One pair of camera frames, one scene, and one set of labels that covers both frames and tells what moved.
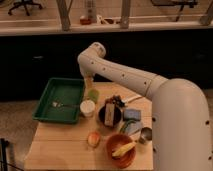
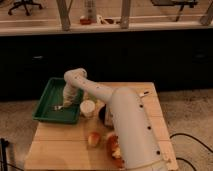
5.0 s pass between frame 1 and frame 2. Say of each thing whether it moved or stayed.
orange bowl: stayed
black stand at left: stayed
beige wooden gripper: moved
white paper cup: stayed
